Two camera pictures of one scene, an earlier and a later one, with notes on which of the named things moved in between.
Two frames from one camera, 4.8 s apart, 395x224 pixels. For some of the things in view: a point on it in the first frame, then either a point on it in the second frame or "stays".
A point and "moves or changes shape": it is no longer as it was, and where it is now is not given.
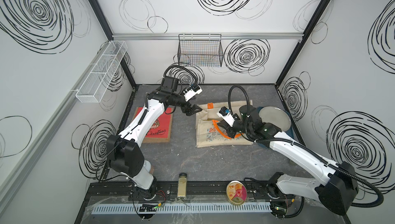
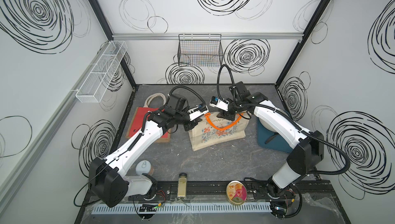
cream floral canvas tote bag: x=209 y=133 moves or changes shape
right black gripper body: x=237 y=127 to x=229 y=114
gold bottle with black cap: x=182 y=185 stays
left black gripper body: x=184 y=106 to x=189 y=124
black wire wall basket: x=200 y=50 stays
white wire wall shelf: x=93 y=87 stays
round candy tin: x=236 y=192 stays
